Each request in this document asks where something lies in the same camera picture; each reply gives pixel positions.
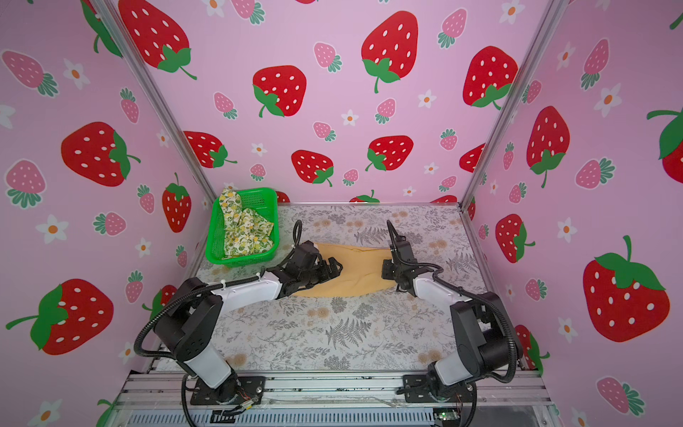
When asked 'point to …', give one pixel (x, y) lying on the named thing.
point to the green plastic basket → (265, 203)
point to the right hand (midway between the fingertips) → (385, 266)
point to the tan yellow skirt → (361, 271)
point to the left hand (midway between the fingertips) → (337, 271)
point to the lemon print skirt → (245, 231)
